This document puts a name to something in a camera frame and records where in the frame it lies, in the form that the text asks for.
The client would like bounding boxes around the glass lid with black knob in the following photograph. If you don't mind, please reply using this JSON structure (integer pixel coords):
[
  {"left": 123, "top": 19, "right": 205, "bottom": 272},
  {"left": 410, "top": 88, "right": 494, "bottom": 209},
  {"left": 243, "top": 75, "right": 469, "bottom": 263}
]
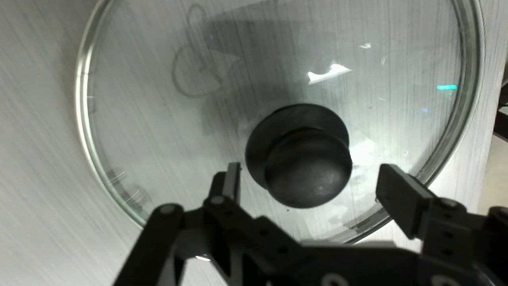
[{"left": 75, "top": 0, "right": 483, "bottom": 243}]

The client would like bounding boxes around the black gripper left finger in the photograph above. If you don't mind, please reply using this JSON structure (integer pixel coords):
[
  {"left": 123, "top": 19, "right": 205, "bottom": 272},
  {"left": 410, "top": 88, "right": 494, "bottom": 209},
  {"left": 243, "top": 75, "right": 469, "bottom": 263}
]
[{"left": 113, "top": 162, "right": 242, "bottom": 286}]

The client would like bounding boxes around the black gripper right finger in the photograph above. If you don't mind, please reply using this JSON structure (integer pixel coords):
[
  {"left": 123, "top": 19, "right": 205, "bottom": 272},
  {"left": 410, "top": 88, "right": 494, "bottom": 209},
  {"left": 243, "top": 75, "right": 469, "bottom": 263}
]
[{"left": 377, "top": 164, "right": 508, "bottom": 266}]

